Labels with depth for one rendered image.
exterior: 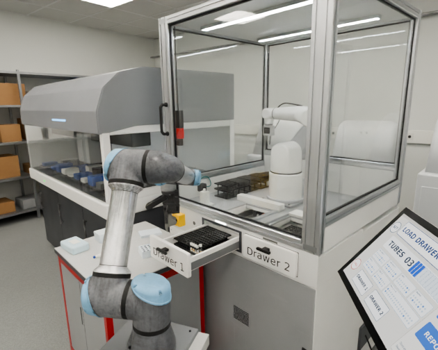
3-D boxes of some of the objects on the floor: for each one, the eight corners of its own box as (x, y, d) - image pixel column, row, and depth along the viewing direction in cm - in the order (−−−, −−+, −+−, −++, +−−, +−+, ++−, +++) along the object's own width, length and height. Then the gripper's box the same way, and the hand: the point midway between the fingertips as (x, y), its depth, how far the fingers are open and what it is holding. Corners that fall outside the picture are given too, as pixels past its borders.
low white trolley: (117, 437, 149) (101, 294, 132) (69, 362, 193) (53, 247, 176) (208, 367, 188) (205, 249, 171) (151, 318, 232) (145, 221, 215)
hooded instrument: (117, 328, 221) (91, 62, 183) (39, 246, 352) (15, 81, 313) (235, 267, 303) (234, 73, 264) (136, 219, 434) (126, 85, 395)
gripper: (179, 192, 154) (181, 233, 159) (178, 187, 165) (179, 225, 170) (160, 193, 153) (163, 235, 157) (161, 187, 164) (163, 226, 168)
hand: (166, 228), depth 163 cm, fingers open, 3 cm apart
